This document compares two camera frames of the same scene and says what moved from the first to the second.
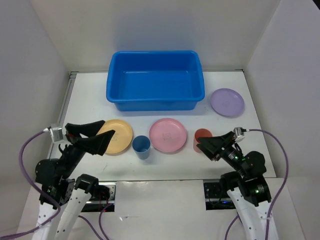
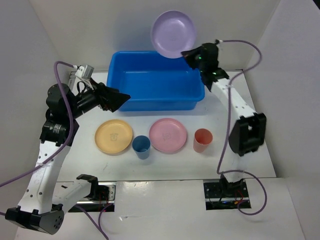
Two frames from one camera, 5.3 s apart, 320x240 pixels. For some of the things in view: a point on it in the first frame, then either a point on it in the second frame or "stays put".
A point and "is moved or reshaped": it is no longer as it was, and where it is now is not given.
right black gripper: x=210 y=146 -> x=189 y=55
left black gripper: x=96 y=143 -> x=108 y=98
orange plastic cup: x=199 y=133 stays put
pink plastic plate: x=167 y=135 stays put
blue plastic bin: x=155 y=81 stays put
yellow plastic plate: x=122 y=137 stays put
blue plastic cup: x=141 y=145 stays put
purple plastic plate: x=227 y=102 is moved or reshaped
